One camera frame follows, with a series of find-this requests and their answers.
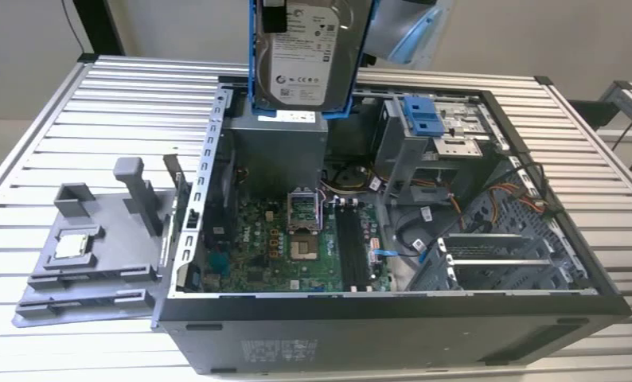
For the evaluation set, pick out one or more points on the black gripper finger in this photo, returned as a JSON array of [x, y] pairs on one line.
[[275, 16]]

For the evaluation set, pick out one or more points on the hard disk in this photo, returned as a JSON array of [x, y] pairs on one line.
[[305, 59]]

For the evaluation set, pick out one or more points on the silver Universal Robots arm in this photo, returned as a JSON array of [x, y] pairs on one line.
[[416, 36]]

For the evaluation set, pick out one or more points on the metal disk bay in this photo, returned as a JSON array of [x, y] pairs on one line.
[[427, 274]]

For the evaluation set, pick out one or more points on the grey power supply box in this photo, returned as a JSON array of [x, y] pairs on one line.
[[278, 151]]

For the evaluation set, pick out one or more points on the blue plastic drive latch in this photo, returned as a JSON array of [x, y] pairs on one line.
[[419, 115]]

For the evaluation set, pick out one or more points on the round black case fan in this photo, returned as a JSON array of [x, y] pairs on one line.
[[353, 175]]

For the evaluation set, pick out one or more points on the grey metal drive cage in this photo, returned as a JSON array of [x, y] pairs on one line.
[[401, 159]]

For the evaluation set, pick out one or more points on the metal locking lever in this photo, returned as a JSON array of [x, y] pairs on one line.
[[323, 205]]

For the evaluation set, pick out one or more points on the CPU socket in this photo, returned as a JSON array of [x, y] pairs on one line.
[[305, 248]]

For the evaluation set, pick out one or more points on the black RAM slot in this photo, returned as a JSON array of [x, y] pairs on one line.
[[365, 244], [358, 244], [346, 244], [351, 244]]

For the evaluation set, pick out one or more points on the grey plastic parts rack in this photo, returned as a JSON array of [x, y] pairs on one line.
[[114, 238]]

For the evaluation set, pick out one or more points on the green motherboard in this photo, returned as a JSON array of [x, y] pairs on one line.
[[258, 274]]

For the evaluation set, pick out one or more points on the silver CPU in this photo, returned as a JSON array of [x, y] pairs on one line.
[[73, 246]]

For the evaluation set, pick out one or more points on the black PC case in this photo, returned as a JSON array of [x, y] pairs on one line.
[[347, 338]]

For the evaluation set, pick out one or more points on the black metal post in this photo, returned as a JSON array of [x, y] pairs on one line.
[[101, 28]]

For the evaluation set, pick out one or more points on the graphics card with metal bracket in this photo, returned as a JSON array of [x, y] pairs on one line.
[[179, 175]]

